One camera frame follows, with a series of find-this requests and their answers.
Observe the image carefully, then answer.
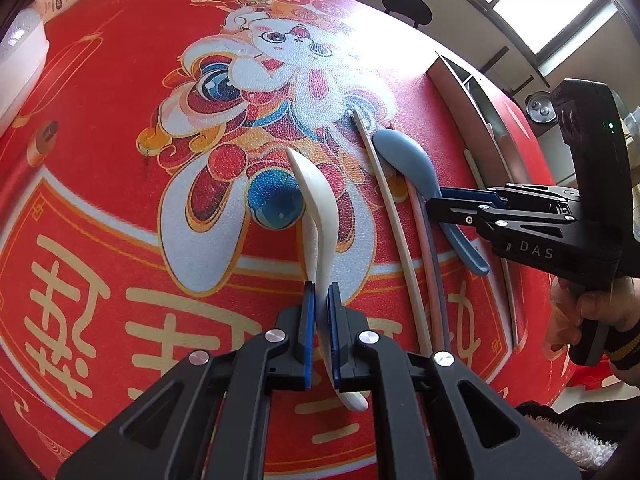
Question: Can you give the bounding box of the white lidded bowl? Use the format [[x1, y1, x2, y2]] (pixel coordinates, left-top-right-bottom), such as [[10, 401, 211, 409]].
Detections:
[[0, 7, 49, 133]]

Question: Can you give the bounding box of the light green chopstick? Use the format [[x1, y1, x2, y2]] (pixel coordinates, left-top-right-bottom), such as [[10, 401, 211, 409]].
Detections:
[[463, 149, 520, 350]]

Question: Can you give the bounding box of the person's right hand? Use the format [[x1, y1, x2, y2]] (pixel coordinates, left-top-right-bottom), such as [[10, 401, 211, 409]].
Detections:
[[544, 278, 640, 348]]

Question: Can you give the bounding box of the stainless steel utensil tray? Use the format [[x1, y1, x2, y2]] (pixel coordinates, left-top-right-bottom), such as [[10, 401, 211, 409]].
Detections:
[[425, 51, 566, 202]]

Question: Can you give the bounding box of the white fleece garment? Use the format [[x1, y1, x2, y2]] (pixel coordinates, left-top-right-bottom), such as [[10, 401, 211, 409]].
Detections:
[[517, 400, 640, 472]]

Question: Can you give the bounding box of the beige chopstick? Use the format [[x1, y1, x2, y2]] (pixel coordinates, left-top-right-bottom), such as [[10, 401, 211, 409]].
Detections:
[[351, 109, 436, 357]]

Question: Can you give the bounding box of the stainless steel pot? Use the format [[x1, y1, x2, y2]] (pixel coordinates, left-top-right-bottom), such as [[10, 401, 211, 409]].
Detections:
[[524, 89, 557, 125]]

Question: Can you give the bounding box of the pink chopstick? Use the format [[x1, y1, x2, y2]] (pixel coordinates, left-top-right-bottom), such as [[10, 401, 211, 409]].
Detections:
[[406, 179, 446, 356]]

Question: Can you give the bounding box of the white spoon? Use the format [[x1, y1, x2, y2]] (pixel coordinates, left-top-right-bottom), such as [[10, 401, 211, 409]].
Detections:
[[286, 146, 371, 412]]

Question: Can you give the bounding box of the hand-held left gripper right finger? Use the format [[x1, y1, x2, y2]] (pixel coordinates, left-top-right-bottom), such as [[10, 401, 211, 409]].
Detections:
[[326, 281, 583, 480]]

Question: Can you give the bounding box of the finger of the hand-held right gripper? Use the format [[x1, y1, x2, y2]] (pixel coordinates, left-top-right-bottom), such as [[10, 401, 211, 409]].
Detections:
[[424, 199, 577, 242], [439, 183, 584, 209]]

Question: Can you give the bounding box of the person's right forearm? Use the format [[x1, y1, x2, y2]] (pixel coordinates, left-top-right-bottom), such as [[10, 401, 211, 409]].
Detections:
[[607, 332, 640, 376]]

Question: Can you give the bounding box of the red printed table mat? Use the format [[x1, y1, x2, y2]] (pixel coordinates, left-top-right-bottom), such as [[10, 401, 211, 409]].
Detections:
[[0, 0, 576, 480]]

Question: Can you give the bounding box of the black chair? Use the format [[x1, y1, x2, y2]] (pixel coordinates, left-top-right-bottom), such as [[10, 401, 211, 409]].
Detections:
[[381, 0, 433, 29]]

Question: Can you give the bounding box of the blue spoon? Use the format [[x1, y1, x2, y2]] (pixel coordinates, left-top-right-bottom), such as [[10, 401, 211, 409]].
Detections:
[[372, 129, 491, 276]]

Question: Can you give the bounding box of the window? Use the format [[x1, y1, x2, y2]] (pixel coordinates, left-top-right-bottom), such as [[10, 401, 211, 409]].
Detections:
[[430, 0, 640, 77]]

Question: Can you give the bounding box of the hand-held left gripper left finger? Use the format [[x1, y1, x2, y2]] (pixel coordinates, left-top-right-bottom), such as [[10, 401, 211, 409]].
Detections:
[[55, 280, 317, 480]]

